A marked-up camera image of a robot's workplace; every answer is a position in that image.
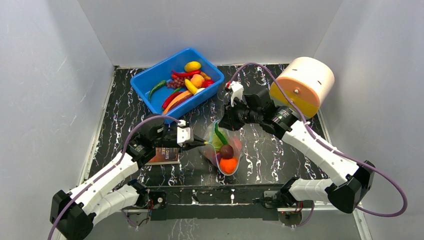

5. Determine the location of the green toy cabbage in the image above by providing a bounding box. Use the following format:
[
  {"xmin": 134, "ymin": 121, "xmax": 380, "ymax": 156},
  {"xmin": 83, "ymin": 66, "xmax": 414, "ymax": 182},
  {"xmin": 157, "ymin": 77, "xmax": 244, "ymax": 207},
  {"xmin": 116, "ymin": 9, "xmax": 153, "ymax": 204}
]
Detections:
[{"xmin": 209, "ymin": 133, "xmax": 224, "ymax": 151}]

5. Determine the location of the green toy bean pod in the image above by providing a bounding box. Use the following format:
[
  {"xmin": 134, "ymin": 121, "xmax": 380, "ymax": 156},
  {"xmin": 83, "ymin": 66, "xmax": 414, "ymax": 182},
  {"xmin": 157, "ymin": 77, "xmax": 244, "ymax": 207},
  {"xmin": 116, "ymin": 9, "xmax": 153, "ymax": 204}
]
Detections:
[{"xmin": 214, "ymin": 122, "xmax": 228, "ymax": 145}]

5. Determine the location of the clear zip top bag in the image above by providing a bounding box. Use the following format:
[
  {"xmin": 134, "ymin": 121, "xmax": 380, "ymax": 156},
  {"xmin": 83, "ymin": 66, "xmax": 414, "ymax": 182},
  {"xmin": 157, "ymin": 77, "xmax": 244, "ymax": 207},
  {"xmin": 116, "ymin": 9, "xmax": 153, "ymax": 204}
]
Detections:
[{"xmin": 198, "ymin": 121, "xmax": 243, "ymax": 176}]

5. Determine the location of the brown toy kiwi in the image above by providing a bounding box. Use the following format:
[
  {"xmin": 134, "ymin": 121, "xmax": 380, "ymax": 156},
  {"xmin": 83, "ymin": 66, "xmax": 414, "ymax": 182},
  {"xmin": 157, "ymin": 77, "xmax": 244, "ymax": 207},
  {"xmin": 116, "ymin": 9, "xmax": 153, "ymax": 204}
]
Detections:
[{"xmin": 219, "ymin": 144, "xmax": 235, "ymax": 159}]

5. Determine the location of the orange toy orange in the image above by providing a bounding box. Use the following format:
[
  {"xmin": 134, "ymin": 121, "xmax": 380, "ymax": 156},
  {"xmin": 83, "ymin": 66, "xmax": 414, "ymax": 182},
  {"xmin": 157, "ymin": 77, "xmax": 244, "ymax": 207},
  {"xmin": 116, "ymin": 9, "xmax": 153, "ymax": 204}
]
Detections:
[{"xmin": 219, "ymin": 157, "xmax": 238, "ymax": 175}]

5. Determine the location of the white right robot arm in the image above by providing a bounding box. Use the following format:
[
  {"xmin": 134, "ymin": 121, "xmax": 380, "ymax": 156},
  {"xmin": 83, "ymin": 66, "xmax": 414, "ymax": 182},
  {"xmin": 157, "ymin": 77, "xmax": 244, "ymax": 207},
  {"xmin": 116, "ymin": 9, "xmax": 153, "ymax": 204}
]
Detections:
[{"xmin": 218, "ymin": 81, "xmax": 374, "ymax": 214}]

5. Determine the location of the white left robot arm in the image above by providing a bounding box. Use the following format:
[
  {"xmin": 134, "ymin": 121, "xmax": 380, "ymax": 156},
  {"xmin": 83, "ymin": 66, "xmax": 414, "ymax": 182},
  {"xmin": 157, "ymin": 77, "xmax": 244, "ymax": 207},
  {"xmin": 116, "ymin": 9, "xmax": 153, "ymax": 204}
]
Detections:
[{"xmin": 47, "ymin": 114, "xmax": 208, "ymax": 240}]

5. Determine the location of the three days to see book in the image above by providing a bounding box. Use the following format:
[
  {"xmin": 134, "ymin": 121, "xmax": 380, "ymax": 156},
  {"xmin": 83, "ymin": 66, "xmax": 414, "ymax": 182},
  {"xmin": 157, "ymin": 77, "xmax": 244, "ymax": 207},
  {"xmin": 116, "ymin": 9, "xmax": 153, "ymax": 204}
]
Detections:
[{"xmin": 145, "ymin": 147, "xmax": 180, "ymax": 166}]

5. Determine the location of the yellow toy banana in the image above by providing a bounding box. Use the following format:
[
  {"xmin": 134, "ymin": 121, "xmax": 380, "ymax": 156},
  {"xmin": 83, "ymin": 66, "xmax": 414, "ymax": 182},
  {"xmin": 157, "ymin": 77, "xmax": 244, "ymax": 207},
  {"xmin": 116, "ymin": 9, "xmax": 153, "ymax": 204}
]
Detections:
[{"xmin": 184, "ymin": 79, "xmax": 198, "ymax": 95}]

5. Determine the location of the purple toy grape bunch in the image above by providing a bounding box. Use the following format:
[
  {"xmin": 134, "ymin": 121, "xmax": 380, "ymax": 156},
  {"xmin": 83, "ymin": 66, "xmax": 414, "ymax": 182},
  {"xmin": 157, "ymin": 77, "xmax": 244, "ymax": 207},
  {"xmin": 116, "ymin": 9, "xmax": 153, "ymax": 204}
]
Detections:
[{"xmin": 166, "ymin": 77, "xmax": 185, "ymax": 89}]

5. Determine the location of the dark green toy pepper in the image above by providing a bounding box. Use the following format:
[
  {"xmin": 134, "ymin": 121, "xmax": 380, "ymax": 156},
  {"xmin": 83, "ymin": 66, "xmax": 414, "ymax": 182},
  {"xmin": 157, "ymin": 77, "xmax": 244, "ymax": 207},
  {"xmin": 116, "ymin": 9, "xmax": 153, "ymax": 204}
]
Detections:
[{"xmin": 148, "ymin": 80, "xmax": 167, "ymax": 101}]

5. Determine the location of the red toy tomato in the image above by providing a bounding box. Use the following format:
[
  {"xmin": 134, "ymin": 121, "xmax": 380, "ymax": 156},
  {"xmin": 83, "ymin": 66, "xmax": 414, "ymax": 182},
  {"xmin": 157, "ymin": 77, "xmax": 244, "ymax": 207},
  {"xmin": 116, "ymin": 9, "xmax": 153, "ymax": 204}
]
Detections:
[{"xmin": 201, "ymin": 79, "xmax": 215, "ymax": 88}]

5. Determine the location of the orange toy peach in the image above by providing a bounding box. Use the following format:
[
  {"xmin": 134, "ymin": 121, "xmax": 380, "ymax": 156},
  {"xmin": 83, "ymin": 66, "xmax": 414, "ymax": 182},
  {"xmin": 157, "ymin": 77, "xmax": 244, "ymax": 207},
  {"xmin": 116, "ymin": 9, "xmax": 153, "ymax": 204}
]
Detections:
[{"xmin": 190, "ymin": 74, "xmax": 205, "ymax": 89}]

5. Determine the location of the cream cylinder with coloured face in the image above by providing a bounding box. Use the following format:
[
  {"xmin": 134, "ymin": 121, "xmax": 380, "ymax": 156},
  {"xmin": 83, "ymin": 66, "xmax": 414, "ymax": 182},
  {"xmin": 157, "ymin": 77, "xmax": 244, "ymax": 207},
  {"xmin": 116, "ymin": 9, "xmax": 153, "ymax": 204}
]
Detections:
[{"xmin": 276, "ymin": 56, "xmax": 335, "ymax": 119}]

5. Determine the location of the blue plastic bin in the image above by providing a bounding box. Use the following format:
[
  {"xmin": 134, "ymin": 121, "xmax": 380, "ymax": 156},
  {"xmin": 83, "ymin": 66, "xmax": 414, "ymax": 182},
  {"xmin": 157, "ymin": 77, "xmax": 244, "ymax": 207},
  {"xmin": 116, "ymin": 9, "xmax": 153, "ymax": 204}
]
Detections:
[{"xmin": 130, "ymin": 48, "xmax": 225, "ymax": 119}]

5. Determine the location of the red toy chili pepper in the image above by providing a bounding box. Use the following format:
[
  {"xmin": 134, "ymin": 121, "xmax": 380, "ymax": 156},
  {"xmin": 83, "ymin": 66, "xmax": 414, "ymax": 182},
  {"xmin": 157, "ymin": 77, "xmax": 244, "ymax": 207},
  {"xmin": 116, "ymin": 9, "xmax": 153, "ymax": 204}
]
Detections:
[{"xmin": 171, "ymin": 69, "xmax": 201, "ymax": 79}]

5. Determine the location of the yellow toy lemon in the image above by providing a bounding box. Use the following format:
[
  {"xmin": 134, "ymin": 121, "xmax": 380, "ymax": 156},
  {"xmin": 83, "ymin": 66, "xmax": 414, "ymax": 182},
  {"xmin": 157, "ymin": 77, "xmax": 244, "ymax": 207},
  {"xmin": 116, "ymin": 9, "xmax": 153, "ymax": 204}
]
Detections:
[{"xmin": 184, "ymin": 61, "xmax": 202, "ymax": 73}]

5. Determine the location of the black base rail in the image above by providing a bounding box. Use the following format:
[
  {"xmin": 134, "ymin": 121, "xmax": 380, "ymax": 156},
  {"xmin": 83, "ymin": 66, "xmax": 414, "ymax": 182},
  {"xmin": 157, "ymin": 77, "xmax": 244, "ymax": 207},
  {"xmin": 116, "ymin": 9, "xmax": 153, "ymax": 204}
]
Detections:
[{"xmin": 114, "ymin": 185, "xmax": 304, "ymax": 223}]

